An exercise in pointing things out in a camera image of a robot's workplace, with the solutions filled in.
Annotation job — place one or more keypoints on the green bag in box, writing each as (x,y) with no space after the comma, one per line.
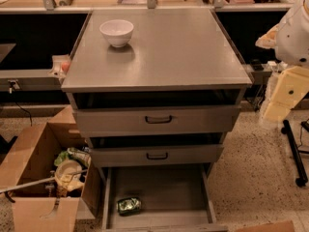
(73,154)

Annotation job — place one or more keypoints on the grey metal rod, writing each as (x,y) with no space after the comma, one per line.
(30,184)

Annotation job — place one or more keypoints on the brown cardboard box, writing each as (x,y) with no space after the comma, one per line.
(31,159)

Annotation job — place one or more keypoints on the white ceramic bowl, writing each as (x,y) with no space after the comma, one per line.
(117,32)

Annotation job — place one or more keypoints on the grey drawer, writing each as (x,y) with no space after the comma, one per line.
(175,198)
(157,155)
(156,120)

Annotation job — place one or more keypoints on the grey metal drawer cabinet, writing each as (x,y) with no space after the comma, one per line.
(175,57)

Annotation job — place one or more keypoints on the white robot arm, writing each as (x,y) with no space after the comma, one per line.
(290,41)

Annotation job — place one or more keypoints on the crushed green can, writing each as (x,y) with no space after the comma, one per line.
(128,206)

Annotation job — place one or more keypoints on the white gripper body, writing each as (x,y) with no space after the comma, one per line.
(294,38)

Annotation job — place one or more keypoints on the black floor stand bar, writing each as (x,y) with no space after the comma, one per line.
(301,180)

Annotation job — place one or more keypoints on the small tray with red object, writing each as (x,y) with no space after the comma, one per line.
(60,66)

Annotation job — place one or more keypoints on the top grey drawer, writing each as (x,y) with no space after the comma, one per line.
(156,120)

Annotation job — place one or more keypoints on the cream bowl in box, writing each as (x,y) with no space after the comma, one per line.
(68,175)

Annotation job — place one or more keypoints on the middle grey drawer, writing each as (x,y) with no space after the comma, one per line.
(157,155)

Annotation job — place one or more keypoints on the bottom grey drawer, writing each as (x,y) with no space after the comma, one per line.
(175,198)

